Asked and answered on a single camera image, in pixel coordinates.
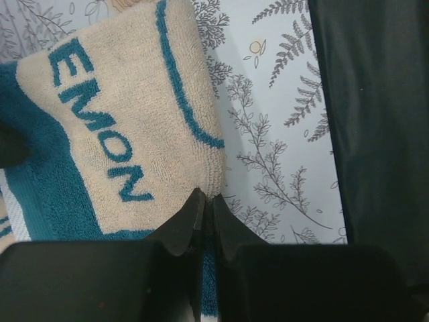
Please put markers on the blue beige Doraemon towel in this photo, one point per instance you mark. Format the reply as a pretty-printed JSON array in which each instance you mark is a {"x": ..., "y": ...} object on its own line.
[{"x": 121, "y": 122}]

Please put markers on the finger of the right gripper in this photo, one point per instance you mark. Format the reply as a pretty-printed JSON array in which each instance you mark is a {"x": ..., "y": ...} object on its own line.
[{"x": 15, "y": 148}]

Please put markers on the floral table mat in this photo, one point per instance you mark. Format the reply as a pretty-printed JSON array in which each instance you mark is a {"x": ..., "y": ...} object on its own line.
[{"x": 279, "y": 174}]

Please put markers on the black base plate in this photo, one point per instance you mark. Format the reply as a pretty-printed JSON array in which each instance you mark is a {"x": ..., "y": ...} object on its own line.
[{"x": 373, "y": 59}]

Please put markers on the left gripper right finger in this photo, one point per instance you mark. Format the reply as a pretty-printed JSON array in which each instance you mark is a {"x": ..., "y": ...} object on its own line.
[{"x": 258, "y": 281}]

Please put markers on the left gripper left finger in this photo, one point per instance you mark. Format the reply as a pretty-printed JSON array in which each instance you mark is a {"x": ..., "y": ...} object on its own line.
[{"x": 158, "y": 278}]

